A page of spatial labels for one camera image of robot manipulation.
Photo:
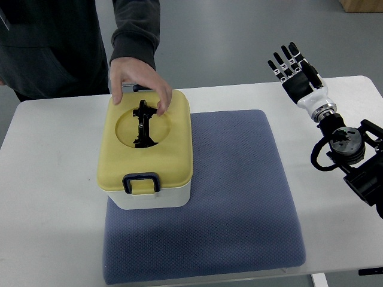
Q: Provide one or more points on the brown cardboard box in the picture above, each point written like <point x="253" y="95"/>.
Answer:
<point x="362" y="6"/>

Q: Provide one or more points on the person's bare hand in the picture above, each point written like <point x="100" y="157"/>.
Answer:
<point x="132" y="70"/>

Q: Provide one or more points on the black table bracket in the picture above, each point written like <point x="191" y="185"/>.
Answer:
<point x="370" y="271"/>

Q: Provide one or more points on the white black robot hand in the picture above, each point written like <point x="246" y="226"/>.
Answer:
<point x="302" y="83"/>

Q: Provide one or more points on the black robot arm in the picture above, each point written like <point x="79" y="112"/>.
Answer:
<point x="355" y="151"/>

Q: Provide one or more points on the dark grey sweater forearm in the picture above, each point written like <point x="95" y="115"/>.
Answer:
<point x="138" y="30"/>

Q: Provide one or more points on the dark grey sweater torso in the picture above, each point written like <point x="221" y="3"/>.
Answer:
<point x="52" y="49"/>

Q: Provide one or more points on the yellow box lid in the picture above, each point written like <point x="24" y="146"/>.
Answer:
<point x="137" y="140"/>

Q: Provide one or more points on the white storage box base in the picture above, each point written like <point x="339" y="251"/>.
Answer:
<point x="165" y="198"/>

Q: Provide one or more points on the blue grey cushion mat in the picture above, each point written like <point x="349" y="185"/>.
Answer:
<point x="240" y="217"/>

